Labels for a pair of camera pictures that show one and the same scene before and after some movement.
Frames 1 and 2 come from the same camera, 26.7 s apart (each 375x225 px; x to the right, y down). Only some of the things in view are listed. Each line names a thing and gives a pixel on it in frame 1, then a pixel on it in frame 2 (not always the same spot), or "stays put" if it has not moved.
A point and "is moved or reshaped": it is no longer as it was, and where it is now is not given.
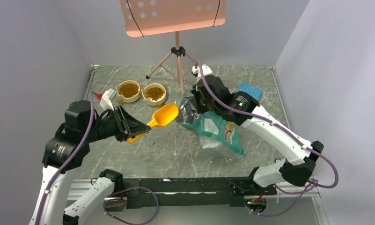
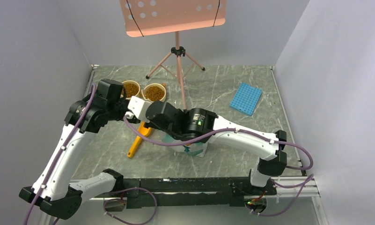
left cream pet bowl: x=128 y=91 stays put
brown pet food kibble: x=153 y=93 stays put
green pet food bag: x=217 y=136 is moved or reshaped
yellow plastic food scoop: x=163 y=116 is moved or reshaped
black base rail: x=190 y=192 stays put
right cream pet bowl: x=154 y=94 stays put
